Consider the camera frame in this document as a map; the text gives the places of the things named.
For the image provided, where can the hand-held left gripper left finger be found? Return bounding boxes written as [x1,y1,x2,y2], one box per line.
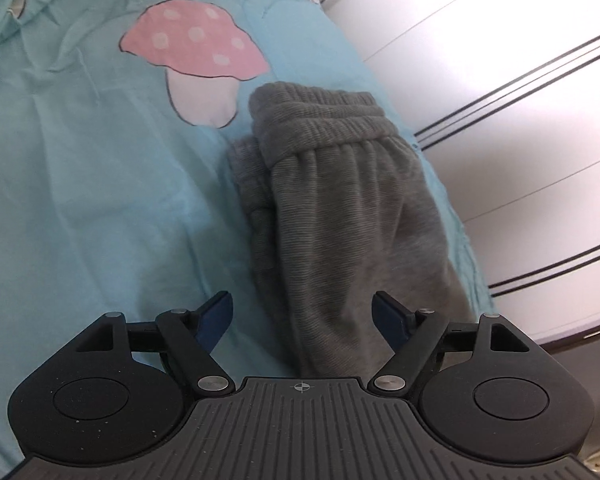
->
[76,290,236,399]

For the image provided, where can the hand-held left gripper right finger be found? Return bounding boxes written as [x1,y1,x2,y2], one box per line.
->
[371,289,532,397]

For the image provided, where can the grey ribbed pants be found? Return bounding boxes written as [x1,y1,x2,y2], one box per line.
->
[226,80,471,378]

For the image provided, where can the light blue mushroom print bedsheet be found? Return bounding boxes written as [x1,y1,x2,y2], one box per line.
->
[0,0,497,480]

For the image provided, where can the white wardrobe with black stripes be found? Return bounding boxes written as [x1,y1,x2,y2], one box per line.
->
[300,0,600,347]

